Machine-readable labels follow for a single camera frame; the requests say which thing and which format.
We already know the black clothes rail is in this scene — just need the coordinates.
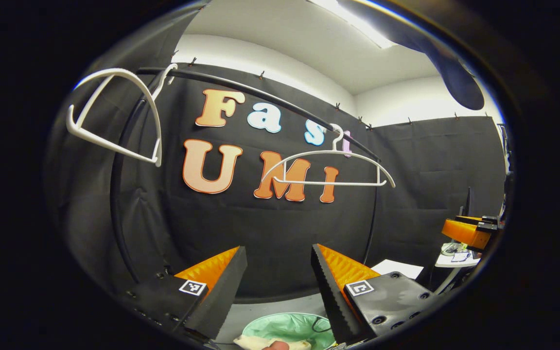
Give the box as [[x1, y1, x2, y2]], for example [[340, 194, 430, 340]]
[[110, 66, 383, 292]]

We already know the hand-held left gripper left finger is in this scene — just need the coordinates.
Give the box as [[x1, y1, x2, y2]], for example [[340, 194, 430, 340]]
[[115, 245, 249, 341]]

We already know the ceiling light panel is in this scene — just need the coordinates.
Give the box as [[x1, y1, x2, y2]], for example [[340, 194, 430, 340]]
[[307, 0, 397, 49]]

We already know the black monitor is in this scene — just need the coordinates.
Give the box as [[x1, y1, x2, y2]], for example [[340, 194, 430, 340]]
[[459, 187, 473, 218]]

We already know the black backdrop cloth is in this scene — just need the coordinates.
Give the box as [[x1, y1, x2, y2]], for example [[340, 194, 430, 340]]
[[47, 10, 513, 312]]

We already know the green-lined laundry hamper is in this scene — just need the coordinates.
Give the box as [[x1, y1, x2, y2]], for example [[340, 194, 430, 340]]
[[241, 313, 339, 350]]

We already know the white plastic hanger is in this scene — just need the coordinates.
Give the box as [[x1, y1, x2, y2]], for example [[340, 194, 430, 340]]
[[261, 123, 396, 189], [65, 63, 178, 167]]

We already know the cream button shirt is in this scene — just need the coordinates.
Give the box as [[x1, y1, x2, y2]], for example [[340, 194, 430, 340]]
[[233, 335, 312, 350]]

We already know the white desk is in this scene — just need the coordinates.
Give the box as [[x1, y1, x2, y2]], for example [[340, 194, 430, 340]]
[[435, 242, 482, 269]]

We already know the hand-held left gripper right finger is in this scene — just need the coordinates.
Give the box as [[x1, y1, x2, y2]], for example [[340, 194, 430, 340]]
[[310, 243, 437, 345]]

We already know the row of black clips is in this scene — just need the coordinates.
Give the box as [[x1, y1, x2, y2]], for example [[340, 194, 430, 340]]
[[171, 49, 490, 131]]

